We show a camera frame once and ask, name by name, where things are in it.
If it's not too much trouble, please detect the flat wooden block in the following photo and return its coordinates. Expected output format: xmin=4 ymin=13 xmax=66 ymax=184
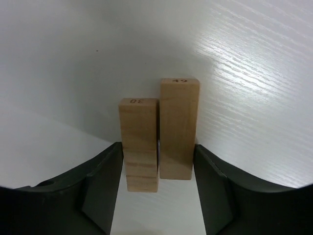
xmin=118 ymin=98 xmax=158 ymax=192

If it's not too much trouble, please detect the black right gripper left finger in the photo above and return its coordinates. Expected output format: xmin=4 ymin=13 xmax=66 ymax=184
xmin=0 ymin=142 xmax=123 ymax=235

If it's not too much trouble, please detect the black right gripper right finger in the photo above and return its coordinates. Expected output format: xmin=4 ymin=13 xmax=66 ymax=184
xmin=194 ymin=144 xmax=313 ymax=235

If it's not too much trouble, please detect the long wooden block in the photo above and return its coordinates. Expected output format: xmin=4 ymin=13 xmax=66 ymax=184
xmin=159 ymin=78 xmax=200 ymax=180

